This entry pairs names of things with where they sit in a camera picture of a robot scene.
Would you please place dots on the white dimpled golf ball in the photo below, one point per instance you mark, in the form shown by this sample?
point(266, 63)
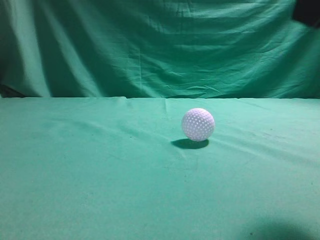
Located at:
point(198, 124)

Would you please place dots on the green backdrop curtain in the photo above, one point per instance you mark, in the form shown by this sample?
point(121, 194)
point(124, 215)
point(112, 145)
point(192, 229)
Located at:
point(210, 49)

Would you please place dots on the green table cloth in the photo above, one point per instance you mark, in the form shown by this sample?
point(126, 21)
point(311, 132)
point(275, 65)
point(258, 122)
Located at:
point(122, 169)

